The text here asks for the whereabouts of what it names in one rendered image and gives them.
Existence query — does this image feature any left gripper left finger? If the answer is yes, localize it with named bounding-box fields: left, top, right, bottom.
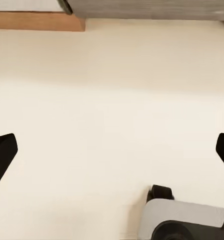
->
left=0, top=133, right=18, bottom=180

